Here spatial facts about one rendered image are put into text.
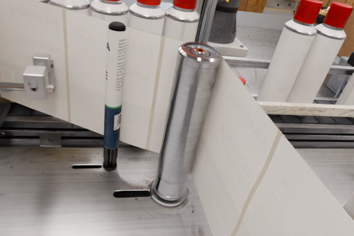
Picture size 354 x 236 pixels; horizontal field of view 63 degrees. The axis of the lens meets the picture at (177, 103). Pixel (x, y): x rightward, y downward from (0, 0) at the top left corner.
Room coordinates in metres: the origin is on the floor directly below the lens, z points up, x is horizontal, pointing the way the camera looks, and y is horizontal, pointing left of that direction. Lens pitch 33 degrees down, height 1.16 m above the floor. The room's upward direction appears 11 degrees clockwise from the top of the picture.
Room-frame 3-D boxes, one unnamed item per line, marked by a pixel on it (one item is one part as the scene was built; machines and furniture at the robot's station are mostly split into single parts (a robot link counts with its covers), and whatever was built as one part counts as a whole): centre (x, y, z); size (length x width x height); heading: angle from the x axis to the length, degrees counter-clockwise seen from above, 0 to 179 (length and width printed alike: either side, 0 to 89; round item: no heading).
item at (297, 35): (0.48, -0.17, 0.98); 0.05 x 0.05 x 0.20
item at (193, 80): (0.23, -0.01, 0.97); 0.05 x 0.05 x 0.19
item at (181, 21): (0.43, 0.02, 0.98); 0.05 x 0.05 x 0.20
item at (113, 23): (0.26, 0.07, 0.97); 0.02 x 0.02 x 0.19
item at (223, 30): (0.87, -0.06, 0.92); 0.15 x 0.15 x 0.10
